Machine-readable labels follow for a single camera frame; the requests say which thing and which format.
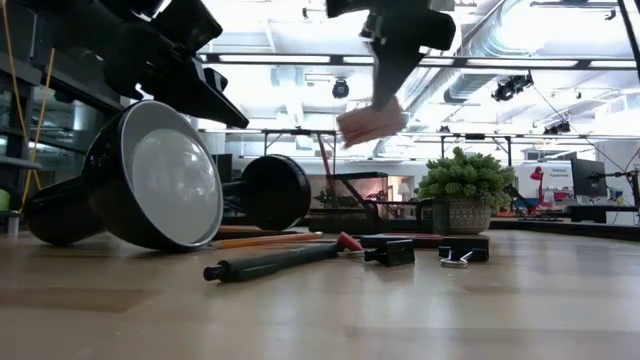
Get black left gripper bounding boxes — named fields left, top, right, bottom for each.
left=102, top=0, right=250, bottom=129

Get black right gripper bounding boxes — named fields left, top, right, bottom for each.
left=325, top=0, right=457, bottom=112

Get pink sticky note pad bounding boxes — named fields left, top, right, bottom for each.
left=335, top=97, right=407, bottom=150

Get yellow wooden pencil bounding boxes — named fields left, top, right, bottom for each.
left=209, top=230, right=325, bottom=250

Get black pen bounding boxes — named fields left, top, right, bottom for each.
left=202, top=243, right=346, bottom=284
left=358, top=235, right=444, bottom=250

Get black binder clip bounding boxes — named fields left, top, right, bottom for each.
left=363, top=238, right=416, bottom=268
left=438, top=235, right=491, bottom=269

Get black mesh desk organizer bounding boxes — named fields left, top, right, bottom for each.
left=308, top=172, right=436, bottom=235

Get black office desk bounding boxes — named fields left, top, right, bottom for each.
left=567, top=203, right=640, bottom=224

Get black desk lamp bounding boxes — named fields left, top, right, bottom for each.
left=23, top=99, right=312, bottom=253

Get black spotlight cluster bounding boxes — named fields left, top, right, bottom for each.
left=491, top=71, right=535, bottom=104

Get green potted artificial plant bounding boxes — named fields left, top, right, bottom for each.
left=416, top=146, right=516, bottom=236

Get red desk lamp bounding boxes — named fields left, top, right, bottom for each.
left=529, top=166, right=546, bottom=206

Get white printed sign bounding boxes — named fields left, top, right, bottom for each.
left=517, top=162, right=574, bottom=201

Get black computer monitor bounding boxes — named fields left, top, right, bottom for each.
left=571, top=158, right=608, bottom=199

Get silver ventilation duct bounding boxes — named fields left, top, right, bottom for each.
left=443, top=0, right=551, bottom=104

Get yellow cable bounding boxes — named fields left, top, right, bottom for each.
left=0, top=0, right=57, bottom=214

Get black aluminium table frame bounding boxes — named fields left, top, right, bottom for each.
left=489, top=218, right=640, bottom=243

